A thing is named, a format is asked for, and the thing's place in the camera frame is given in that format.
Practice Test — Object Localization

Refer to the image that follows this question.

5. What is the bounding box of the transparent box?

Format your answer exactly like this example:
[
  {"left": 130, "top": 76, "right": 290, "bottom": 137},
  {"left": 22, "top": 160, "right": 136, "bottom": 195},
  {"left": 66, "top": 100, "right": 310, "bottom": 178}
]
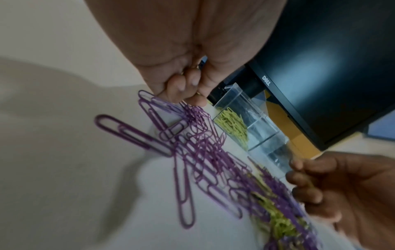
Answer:
[
  {"left": 212, "top": 82, "right": 271, "bottom": 151},
  {"left": 246, "top": 114, "right": 306, "bottom": 174}
]

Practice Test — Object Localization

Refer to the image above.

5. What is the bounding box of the pile of mixed paper clips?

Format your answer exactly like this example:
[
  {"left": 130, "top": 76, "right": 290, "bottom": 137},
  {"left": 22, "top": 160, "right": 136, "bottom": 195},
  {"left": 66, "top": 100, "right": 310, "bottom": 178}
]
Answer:
[{"left": 93, "top": 89, "right": 323, "bottom": 250}]

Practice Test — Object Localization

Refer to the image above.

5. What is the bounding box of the person's left hand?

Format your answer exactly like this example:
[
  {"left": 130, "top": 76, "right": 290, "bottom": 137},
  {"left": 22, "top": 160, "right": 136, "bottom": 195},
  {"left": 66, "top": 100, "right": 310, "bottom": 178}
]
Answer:
[{"left": 83, "top": 0, "right": 288, "bottom": 107}]

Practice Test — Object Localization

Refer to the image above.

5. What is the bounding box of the person's right hand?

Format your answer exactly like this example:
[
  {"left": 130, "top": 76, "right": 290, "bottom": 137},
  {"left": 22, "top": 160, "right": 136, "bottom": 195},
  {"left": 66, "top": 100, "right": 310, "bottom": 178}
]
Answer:
[{"left": 285, "top": 151, "right": 395, "bottom": 250}]

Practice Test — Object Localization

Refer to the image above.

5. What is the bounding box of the heap of green paper clips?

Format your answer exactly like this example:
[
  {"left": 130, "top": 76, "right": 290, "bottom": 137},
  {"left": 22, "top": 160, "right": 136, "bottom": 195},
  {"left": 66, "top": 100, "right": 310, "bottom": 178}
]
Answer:
[{"left": 214, "top": 107, "right": 249, "bottom": 150}]

